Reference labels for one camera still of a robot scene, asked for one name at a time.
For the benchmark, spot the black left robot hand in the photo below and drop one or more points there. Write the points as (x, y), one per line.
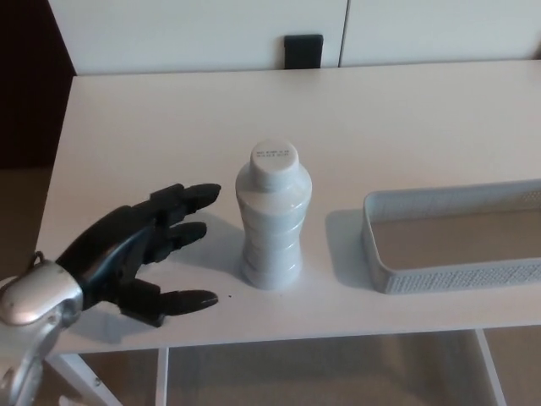
(118, 241)

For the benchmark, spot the grey mesh tray container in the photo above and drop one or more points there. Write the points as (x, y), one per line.
(456, 277)

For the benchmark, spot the white plastic bottle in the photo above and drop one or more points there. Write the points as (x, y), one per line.
(272, 228)

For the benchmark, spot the white desk leg frame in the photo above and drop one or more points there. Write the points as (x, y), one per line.
(492, 368)
(80, 372)

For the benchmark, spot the dark brown panel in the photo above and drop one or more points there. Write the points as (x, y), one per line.
(29, 84)

